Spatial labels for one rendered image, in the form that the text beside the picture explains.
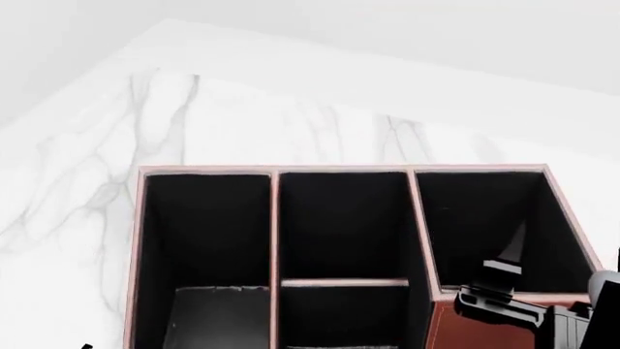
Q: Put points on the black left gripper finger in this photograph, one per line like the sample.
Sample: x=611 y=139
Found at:
x=87 y=346

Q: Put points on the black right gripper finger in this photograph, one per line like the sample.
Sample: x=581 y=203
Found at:
x=494 y=307
x=504 y=273

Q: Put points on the pink leather caddy black interior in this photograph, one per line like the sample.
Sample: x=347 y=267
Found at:
x=344 y=225

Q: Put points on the grey wrist camera housing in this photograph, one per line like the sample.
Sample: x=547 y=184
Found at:
x=605 y=309

